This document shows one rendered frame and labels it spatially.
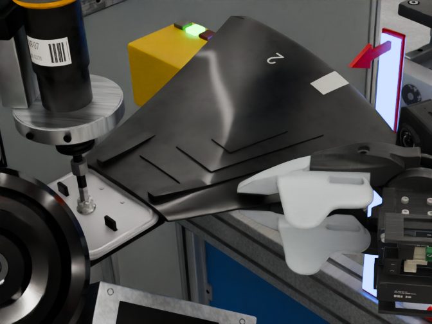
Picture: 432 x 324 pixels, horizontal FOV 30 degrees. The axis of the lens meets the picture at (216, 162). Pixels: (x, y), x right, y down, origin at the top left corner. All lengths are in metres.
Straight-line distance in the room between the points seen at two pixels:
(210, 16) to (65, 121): 1.13
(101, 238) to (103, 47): 0.94
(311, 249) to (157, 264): 1.25
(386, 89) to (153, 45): 0.35
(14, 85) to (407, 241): 0.26
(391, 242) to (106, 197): 0.20
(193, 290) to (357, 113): 0.64
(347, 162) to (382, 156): 0.02
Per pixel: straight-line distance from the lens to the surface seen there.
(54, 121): 0.50
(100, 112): 0.50
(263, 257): 1.06
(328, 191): 0.54
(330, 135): 0.64
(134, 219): 0.55
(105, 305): 0.66
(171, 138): 0.61
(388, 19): 3.66
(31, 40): 0.49
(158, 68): 1.00
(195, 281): 1.23
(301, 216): 0.52
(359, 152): 0.54
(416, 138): 0.60
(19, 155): 1.43
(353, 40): 2.01
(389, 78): 0.78
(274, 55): 0.70
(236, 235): 1.08
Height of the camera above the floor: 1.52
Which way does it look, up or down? 35 degrees down
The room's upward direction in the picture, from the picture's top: 3 degrees counter-clockwise
